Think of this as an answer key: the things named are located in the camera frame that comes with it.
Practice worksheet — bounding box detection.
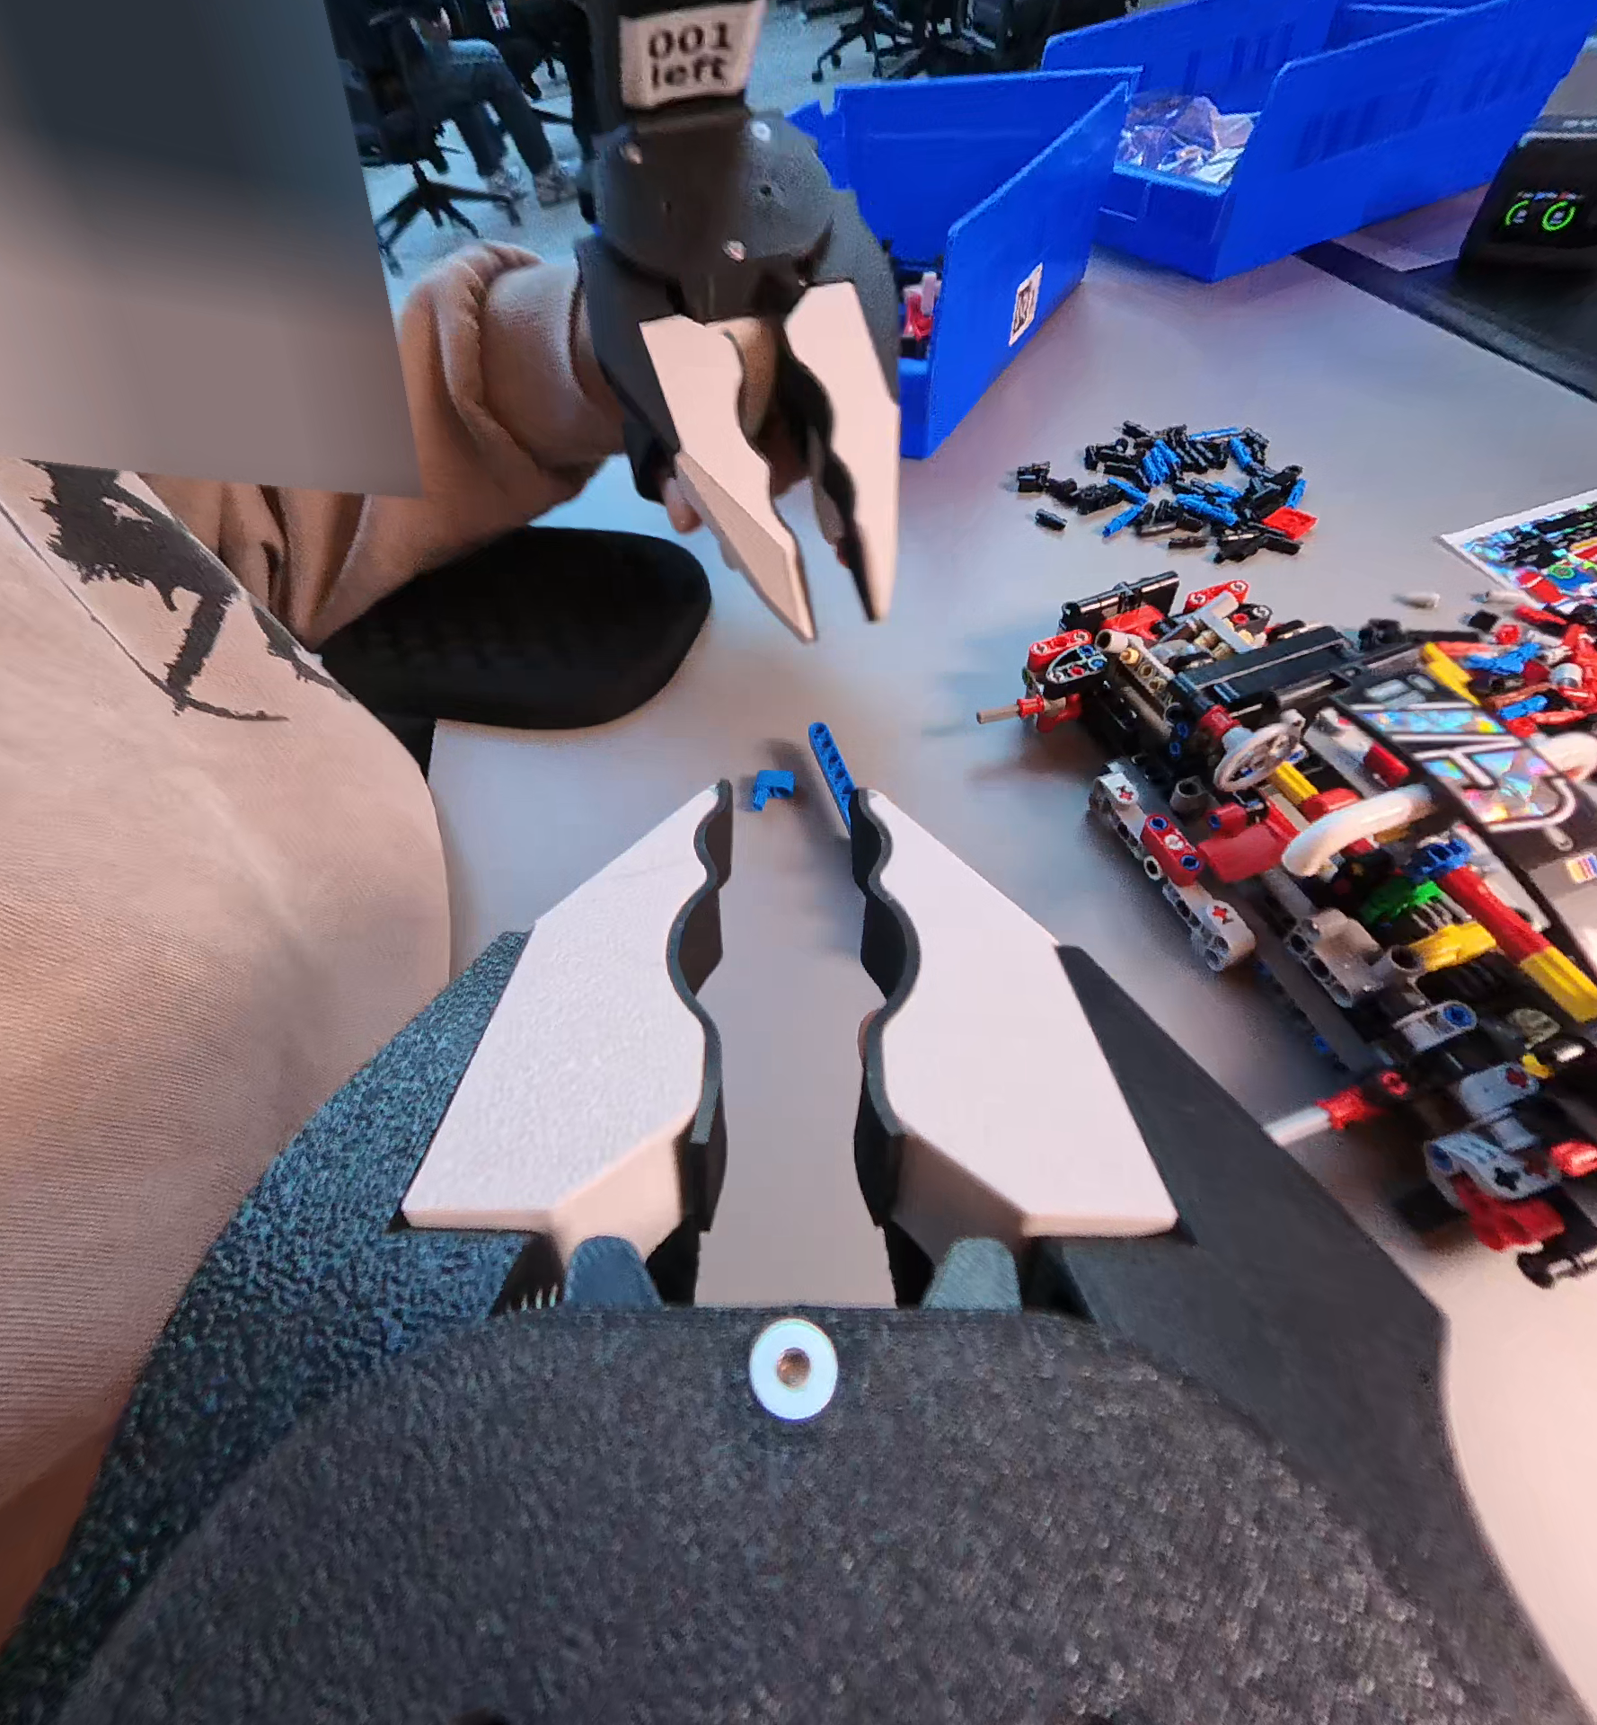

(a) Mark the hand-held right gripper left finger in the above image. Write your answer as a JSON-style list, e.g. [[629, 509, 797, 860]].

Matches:
[[402, 777, 734, 1301]]

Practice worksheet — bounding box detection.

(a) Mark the long blue lego beam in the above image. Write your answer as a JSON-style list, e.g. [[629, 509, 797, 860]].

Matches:
[[805, 720, 859, 832]]

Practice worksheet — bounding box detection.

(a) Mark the black device with green display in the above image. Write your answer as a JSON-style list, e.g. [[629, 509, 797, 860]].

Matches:
[[1458, 114, 1597, 274]]

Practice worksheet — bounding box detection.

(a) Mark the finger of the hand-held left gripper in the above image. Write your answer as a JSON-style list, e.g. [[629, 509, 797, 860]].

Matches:
[[640, 315, 819, 644], [782, 277, 905, 625]]

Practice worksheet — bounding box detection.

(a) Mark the person's left hand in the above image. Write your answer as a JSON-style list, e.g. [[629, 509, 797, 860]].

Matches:
[[660, 322, 812, 537]]

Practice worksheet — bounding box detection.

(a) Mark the pile of black blue pins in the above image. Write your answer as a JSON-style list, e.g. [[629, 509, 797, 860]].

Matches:
[[1012, 419, 1321, 564]]

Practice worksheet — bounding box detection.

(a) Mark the clear bag of lego parts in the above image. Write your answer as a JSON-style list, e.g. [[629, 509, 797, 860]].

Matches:
[[1115, 90, 1259, 187]]

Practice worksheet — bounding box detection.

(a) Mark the blue storage bin with tag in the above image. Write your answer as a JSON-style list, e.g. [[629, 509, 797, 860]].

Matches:
[[788, 68, 1143, 462]]

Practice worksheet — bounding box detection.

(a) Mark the row of black office chairs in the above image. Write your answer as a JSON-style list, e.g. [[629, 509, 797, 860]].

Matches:
[[340, 0, 1095, 274]]

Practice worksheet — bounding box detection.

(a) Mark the shiny sticker sheet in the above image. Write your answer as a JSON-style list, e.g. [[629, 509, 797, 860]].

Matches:
[[1442, 469, 1597, 612]]

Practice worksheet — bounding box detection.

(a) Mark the pile of mixed lego pieces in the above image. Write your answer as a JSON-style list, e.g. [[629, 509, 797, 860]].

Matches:
[[1464, 600, 1597, 825]]

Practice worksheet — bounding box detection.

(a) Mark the person's left forearm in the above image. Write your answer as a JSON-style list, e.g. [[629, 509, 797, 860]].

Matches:
[[136, 244, 626, 651]]

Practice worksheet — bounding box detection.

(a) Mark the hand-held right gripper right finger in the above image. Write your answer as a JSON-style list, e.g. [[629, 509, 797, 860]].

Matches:
[[850, 789, 1180, 1301]]

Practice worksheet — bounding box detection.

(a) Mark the partly built lego car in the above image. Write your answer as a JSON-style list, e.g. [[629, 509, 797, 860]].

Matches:
[[976, 574, 1597, 1292]]

